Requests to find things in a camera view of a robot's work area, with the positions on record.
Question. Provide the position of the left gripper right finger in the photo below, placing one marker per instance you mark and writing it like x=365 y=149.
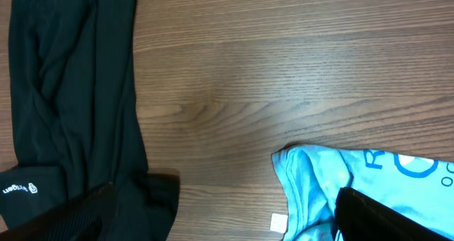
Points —
x=360 y=218

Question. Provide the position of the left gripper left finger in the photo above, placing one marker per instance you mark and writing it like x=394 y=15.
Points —
x=85 y=218

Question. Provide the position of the light blue printed t-shirt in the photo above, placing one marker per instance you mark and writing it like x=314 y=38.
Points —
x=311 y=176

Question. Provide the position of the black garment with white logo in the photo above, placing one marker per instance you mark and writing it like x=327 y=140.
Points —
x=73 y=109

